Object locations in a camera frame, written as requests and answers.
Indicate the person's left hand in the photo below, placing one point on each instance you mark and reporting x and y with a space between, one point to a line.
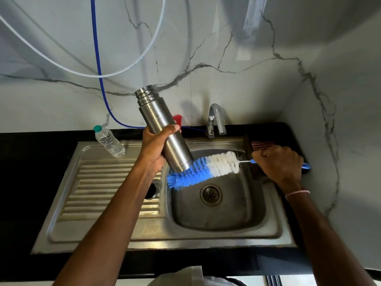
154 148

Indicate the person's right hand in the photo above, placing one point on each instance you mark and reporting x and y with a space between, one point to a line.
281 166

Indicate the steel flask bottle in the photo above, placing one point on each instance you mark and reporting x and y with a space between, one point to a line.
162 125

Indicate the steel flask cup lid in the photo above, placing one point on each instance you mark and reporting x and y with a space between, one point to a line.
151 190

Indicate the blue white bottle brush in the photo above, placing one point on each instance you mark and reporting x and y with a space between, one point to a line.
205 169

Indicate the person's right forearm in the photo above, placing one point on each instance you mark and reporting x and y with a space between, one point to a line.
327 241

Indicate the person's left forearm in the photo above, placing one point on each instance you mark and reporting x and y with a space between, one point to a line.
101 235

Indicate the clear plastic water bottle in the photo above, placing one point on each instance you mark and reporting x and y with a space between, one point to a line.
110 142

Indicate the red checkered cloth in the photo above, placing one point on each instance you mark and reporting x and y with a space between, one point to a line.
262 145

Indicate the red plastic brush holder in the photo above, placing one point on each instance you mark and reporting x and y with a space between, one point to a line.
177 119

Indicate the dark woven tray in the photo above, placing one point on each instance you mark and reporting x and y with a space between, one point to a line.
247 145

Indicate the chrome sink faucet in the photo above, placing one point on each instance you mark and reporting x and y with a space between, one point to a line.
217 119

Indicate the metal sink drain strainer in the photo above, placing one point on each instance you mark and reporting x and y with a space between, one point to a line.
211 194

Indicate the stainless steel sink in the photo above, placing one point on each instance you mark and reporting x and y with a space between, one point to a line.
89 229

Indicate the dark striped floor grate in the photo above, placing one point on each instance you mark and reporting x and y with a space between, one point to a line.
273 280

